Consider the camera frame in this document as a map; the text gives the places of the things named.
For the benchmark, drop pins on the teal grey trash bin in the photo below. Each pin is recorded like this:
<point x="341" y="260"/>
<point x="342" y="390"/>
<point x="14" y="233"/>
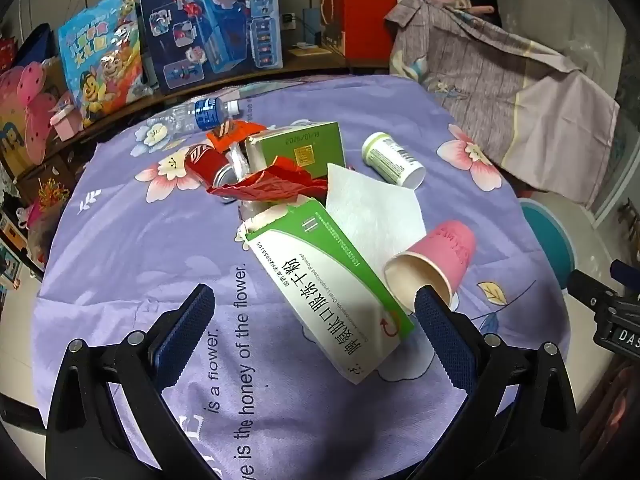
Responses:
<point x="547" y="240"/>

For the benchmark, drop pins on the white green pill bottle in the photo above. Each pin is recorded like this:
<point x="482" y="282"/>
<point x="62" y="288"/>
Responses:
<point x="390" y="157"/>

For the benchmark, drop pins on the red soda can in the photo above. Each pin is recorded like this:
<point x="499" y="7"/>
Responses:
<point x="200" y="160"/>

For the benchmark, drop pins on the wooden shelf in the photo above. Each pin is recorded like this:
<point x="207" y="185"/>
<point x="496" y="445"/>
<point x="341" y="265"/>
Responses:
<point x="310" y="61"/>

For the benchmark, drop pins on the small green medicine box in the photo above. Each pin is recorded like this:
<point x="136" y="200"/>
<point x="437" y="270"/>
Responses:
<point x="300" y="147"/>

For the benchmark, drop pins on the red plastic bag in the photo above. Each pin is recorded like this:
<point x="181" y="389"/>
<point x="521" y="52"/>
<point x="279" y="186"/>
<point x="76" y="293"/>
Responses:
<point x="270" y="185"/>

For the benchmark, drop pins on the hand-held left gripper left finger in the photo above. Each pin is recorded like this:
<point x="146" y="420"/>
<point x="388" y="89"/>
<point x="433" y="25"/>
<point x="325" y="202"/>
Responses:
<point x="182" y="335"/>

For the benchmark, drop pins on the dark red cloth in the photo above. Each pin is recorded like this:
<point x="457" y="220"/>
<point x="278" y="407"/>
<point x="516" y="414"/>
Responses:
<point x="615" y="400"/>

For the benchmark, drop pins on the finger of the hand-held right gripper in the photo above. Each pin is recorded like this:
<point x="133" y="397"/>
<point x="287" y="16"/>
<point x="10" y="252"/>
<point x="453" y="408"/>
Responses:
<point x="584" y="285"/>
<point x="626" y="268"/>

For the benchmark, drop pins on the orange snack wrapper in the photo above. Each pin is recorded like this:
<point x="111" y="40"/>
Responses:
<point x="225" y="132"/>

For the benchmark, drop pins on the grey purple printed cloth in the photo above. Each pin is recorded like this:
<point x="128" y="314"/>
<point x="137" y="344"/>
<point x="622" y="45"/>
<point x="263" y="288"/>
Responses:
<point x="500" y="85"/>

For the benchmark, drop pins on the light blue cartoon toy box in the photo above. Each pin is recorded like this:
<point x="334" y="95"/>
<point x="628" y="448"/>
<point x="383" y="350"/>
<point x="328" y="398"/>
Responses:
<point x="105" y="65"/>

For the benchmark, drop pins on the dark blue toy box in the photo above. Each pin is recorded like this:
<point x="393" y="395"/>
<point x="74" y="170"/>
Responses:
<point x="210" y="20"/>

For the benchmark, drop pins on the long white green medicine box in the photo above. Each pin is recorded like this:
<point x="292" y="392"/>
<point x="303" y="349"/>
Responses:
<point x="325" y="285"/>

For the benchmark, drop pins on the pink paper cup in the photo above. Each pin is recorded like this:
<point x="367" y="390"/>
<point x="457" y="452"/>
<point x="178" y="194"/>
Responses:
<point x="445" y="250"/>

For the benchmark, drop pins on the pink butterfly wings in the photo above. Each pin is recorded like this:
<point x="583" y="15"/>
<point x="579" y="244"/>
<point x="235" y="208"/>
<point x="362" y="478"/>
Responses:
<point x="30" y="95"/>

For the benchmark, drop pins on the pink gift box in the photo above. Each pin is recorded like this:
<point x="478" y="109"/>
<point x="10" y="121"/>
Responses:
<point x="65" y="120"/>

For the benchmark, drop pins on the colourful tinsel ornament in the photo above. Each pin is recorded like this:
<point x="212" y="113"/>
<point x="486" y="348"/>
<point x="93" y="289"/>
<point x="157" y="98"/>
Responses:
<point x="50" y="192"/>

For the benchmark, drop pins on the white paper towel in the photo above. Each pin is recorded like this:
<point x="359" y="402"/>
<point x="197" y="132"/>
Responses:
<point x="375" y="215"/>

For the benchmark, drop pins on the purple floral tablecloth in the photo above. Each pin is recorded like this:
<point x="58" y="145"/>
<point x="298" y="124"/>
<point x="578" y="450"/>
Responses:
<point x="150" y="240"/>

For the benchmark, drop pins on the wooden stool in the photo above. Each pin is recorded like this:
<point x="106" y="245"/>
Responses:
<point x="629" y="217"/>

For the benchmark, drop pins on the clear plastic water bottle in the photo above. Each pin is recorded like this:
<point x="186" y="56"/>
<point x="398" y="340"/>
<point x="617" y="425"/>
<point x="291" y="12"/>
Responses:
<point x="207" y="112"/>

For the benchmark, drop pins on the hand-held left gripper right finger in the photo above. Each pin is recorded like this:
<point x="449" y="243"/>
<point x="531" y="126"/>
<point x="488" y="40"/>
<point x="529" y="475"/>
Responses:
<point x="445" y="340"/>

